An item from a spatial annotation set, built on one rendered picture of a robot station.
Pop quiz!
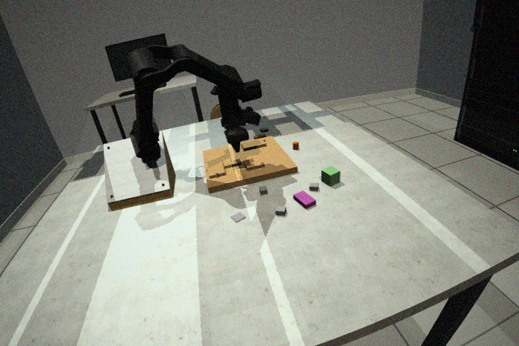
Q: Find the green cube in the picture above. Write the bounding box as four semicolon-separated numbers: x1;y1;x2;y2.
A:
321;166;341;187

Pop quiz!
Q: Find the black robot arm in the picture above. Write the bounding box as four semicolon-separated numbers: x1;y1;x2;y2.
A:
127;44;262;163

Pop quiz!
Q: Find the purple rectangular block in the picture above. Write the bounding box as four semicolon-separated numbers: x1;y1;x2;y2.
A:
293;191;316;209

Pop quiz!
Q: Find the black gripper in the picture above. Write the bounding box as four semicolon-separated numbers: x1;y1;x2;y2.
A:
220;106;249;153

